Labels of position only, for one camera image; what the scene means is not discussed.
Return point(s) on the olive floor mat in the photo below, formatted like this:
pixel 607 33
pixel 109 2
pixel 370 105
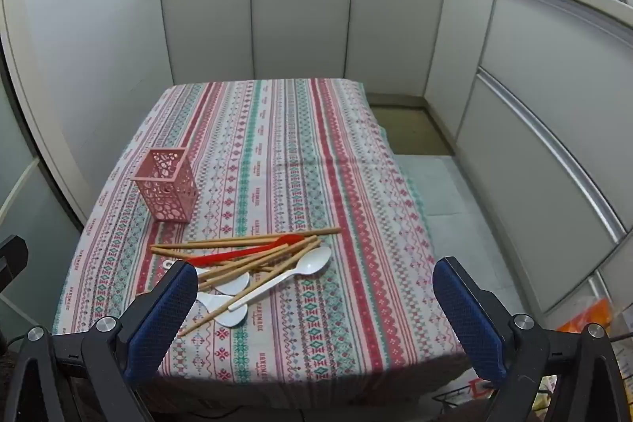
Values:
pixel 410 130

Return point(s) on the red white package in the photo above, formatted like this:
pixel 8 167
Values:
pixel 478 390

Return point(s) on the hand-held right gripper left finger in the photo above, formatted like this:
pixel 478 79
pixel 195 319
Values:
pixel 163 318

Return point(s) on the white kitchen base cabinets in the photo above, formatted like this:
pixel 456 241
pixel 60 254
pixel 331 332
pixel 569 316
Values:
pixel 296 16

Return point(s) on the red plastic spoon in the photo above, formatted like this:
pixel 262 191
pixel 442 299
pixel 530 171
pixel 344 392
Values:
pixel 292 239

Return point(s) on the orange plastic bag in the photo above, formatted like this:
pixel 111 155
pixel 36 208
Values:
pixel 591 315

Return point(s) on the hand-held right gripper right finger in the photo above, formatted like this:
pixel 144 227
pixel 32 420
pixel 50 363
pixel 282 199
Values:
pixel 470 323

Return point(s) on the white soup spoon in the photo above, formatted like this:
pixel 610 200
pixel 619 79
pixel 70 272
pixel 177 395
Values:
pixel 237 284
pixel 232 315

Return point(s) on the striped patterned tablecloth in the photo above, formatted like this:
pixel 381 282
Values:
pixel 296 145

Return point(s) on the large white plastic spoon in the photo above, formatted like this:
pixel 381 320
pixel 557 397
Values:
pixel 311 263

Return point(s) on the frosted glass sliding door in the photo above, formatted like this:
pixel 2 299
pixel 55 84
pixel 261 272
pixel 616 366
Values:
pixel 29 184

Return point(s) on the pink perforated utensil holder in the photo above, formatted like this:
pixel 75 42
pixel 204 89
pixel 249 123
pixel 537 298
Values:
pixel 168 189

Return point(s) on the pile of wooden chopsticks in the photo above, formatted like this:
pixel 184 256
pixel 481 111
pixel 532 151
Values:
pixel 316 232

